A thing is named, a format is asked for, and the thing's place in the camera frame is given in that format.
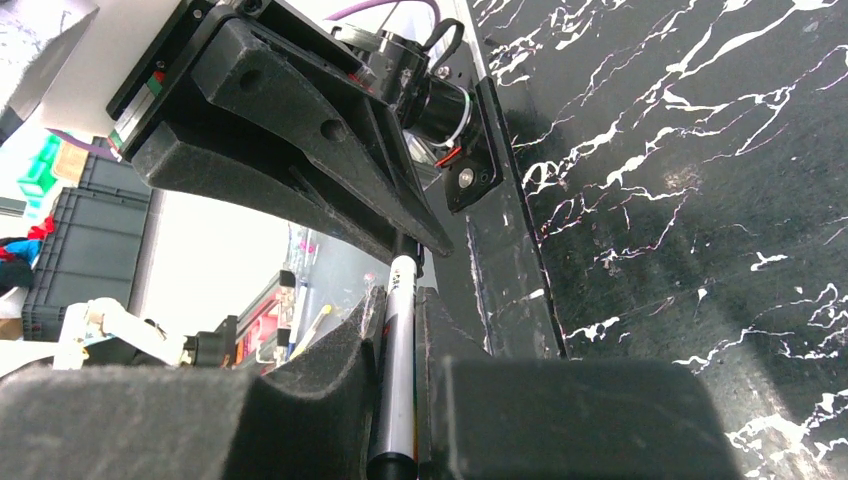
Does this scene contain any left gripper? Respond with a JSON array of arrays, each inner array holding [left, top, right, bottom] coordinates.
[[106, 1, 453, 259]]

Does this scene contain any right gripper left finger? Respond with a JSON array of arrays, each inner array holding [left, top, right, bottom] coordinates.
[[1, 286, 386, 479]]

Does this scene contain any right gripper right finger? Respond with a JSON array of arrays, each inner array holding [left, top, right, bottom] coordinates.
[[415, 288, 741, 479]]

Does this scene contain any black white marker pen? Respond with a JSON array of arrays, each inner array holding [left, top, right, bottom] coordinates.
[[366, 255, 418, 479]]

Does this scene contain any black marker cap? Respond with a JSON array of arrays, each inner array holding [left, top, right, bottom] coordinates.
[[393, 233, 424, 264]]

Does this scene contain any left arm base motor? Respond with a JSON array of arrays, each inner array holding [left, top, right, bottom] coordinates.
[[325, 18, 510, 213]]

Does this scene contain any dark grey storage crate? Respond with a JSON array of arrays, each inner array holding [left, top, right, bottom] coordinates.
[[21, 154, 152, 342]]

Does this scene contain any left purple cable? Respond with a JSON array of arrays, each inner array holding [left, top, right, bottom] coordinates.
[[324, 0, 442, 24]]

